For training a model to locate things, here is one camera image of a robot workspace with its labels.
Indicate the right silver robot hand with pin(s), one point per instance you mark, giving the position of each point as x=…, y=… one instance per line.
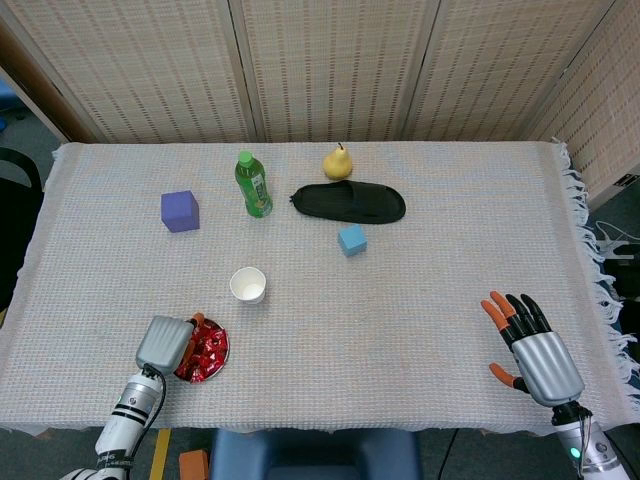
x=547, y=367

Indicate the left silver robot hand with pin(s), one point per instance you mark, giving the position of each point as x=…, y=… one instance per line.
x=162, y=345

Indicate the red candy packets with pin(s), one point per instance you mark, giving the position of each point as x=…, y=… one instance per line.
x=207, y=350

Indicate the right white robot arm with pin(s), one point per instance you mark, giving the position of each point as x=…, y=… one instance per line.
x=585, y=450

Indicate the white paper cup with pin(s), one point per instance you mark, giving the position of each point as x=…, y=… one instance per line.
x=247, y=287

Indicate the orange block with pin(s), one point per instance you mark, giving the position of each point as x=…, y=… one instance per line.
x=194, y=466

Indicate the purple foam cube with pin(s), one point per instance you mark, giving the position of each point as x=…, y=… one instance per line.
x=180, y=212

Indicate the white woven tablecloth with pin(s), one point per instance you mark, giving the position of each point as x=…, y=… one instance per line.
x=400, y=325

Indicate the green plastic drink bottle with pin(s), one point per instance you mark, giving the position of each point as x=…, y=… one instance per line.
x=255, y=192

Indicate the black chair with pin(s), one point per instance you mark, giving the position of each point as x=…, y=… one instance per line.
x=15, y=225

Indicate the light blue foam cube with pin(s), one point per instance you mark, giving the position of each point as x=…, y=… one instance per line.
x=352, y=241

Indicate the black slipper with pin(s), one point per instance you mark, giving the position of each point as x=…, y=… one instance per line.
x=350, y=202

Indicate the yellow pear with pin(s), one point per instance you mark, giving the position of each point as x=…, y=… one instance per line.
x=336, y=165

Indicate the beige woven screen panel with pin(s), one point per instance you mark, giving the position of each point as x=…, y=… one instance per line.
x=340, y=65
x=610, y=110
x=500, y=65
x=150, y=65

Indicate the blue object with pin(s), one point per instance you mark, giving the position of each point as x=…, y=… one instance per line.
x=6, y=100

